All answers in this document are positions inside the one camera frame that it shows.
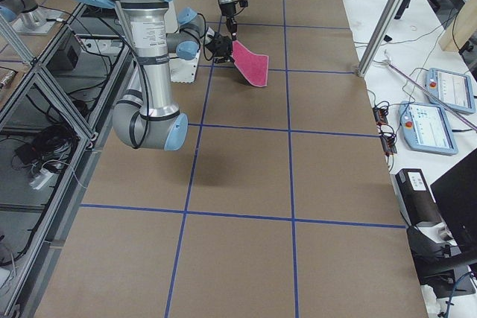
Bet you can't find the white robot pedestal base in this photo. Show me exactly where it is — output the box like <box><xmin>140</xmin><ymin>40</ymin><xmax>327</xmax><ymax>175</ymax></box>
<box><xmin>169</xmin><ymin>51</ymin><xmax>200</xmax><ymax>83</ymax></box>

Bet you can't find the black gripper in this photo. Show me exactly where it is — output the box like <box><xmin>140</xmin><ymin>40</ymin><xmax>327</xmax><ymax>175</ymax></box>
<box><xmin>204</xmin><ymin>33</ymin><xmax>235</xmax><ymax>64</ymax></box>
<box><xmin>219</xmin><ymin>0</ymin><xmax>239</xmax><ymax>39</ymax></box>

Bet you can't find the white power strip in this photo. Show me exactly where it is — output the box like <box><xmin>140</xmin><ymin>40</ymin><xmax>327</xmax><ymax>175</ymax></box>
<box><xmin>29</xmin><ymin>168</ymin><xmax>54</xmax><ymax>190</ymax></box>

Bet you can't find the pink grey-backed towel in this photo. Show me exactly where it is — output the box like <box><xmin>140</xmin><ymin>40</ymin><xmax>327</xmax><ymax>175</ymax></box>
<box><xmin>232</xmin><ymin>40</ymin><xmax>269</xmax><ymax>87</ymax></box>

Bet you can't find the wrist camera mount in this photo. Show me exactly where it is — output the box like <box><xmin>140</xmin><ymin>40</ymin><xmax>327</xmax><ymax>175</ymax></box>
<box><xmin>236</xmin><ymin>0</ymin><xmax>248</xmax><ymax>8</ymax></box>

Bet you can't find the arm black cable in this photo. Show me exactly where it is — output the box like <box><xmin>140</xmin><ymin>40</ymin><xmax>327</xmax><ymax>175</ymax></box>
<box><xmin>74</xmin><ymin>0</ymin><xmax>157</xmax><ymax>125</ymax></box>

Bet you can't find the near teach pendant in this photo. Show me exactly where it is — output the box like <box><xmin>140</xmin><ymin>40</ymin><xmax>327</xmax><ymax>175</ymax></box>
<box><xmin>399</xmin><ymin>101</ymin><xmax>458</xmax><ymax>156</ymax></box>

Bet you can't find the black box with label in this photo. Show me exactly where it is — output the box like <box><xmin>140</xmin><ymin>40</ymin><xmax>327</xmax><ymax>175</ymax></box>
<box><xmin>394</xmin><ymin>168</ymin><xmax>442</xmax><ymax>227</ymax></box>

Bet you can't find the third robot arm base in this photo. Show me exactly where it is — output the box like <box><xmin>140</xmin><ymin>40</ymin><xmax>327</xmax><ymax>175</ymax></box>
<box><xmin>1</xmin><ymin>0</ymin><xmax>65</xmax><ymax>35</ymax></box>

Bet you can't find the aluminium frame post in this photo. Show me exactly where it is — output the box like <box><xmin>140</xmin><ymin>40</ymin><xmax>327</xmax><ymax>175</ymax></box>
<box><xmin>356</xmin><ymin>0</ymin><xmax>403</xmax><ymax>77</ymax></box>

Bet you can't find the teach pendant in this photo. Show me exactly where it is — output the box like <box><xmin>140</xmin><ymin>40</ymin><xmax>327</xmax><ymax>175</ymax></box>
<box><xmin>399</xmin><ymin>101</ymin><xmax>458</xmax><ymax>156</ymax></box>
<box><xmin>425</xmin><ymin>68</ymin><xmax>476</xmax><ymax>114</ymax></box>

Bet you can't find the aluminium frame rail structure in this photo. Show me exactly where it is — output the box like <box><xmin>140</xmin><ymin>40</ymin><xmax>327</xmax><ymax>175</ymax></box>
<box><xmin>1</xmin><ymin>4</ymin><xmax>132</xmax><ymax>317</ymax></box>

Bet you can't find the far teach pendant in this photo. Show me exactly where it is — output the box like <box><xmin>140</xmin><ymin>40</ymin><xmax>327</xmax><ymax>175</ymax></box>
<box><xmin>425</xmin><ymin>68</ymin><xmax>476</xmax><ymax>114</ymax></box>

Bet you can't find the black monitor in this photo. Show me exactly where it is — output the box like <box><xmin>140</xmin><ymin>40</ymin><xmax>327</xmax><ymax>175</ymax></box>
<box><xmin>431</xmin><ymin>150</ymin><xmax>476</xmax><ymax>247</ymax></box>

